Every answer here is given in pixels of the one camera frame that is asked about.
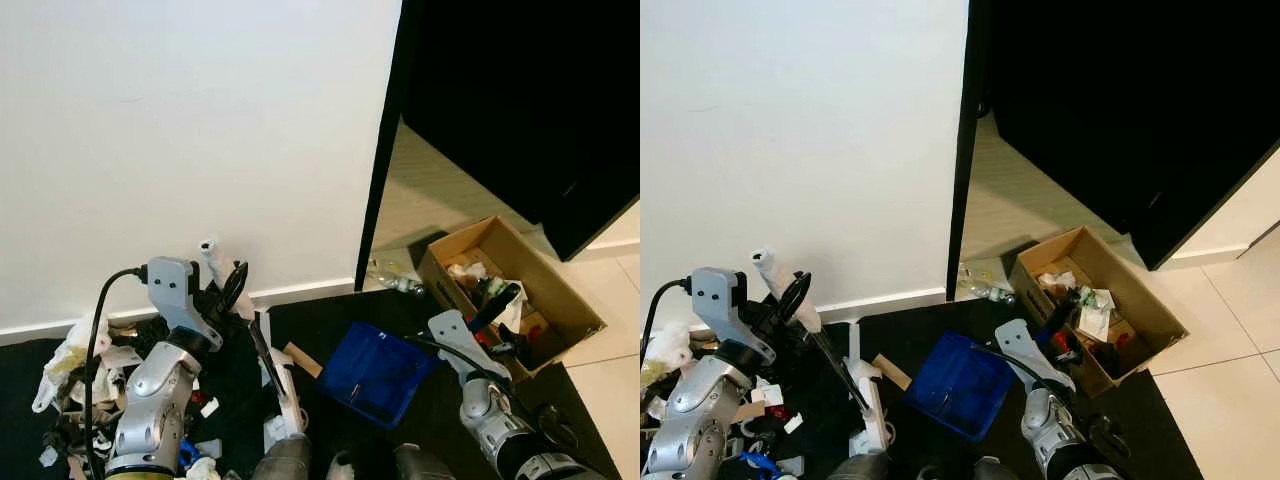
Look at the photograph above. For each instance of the small brown cardboard piece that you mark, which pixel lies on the small brown cardboard piece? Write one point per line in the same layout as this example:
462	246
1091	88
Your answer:
892	372
302	360

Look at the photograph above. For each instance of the brown cardboard box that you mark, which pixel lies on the brown cardboard box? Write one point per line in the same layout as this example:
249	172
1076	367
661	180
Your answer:
1150	310
570	300

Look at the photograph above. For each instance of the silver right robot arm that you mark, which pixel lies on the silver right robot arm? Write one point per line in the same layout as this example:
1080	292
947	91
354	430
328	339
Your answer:
1060	435
510	430

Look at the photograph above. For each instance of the black door panel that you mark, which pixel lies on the black door panel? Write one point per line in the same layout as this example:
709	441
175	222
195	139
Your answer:
1130	100

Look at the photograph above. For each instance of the grey left robot leg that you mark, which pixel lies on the grey left robot leg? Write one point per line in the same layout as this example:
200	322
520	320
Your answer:
858	468
282	460

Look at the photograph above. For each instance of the black door frame post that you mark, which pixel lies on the black door frame post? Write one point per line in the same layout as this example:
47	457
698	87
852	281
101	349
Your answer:
968	150
385	150

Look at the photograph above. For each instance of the grey robot leg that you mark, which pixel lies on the grey robot leg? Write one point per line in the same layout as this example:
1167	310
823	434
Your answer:
858	468
282	460
425	465
995	470

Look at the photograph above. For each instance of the blue plastic scrap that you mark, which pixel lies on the blue plastic scrap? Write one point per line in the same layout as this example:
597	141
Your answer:
186	455
760	462

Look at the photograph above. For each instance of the white plastic bag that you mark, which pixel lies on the white plastic bag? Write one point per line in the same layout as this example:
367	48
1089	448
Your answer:
65	360
668	350

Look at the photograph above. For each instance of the grey right robot leg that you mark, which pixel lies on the grey right robot leg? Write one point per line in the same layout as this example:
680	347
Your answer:
425	465
995	470

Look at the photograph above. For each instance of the white green wrapper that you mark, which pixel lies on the white green wrapper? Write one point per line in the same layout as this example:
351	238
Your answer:
510	312
1095	315

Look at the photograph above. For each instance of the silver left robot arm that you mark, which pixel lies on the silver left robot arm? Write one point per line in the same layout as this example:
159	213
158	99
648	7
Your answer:
155	400
700	410

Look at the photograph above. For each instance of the blue plastic dustpan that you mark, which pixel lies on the blue plastic dustpan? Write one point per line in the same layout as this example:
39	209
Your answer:
380	375
960	385

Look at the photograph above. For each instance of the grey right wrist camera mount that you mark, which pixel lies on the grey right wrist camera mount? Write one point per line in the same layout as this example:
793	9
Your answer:
1025	350
460	340

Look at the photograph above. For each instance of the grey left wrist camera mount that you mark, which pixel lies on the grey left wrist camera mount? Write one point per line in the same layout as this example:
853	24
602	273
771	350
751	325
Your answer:
720	300
175	290

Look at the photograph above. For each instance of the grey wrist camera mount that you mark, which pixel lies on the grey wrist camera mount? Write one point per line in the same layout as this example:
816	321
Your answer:
460	340
1025	350
720	300
175	290

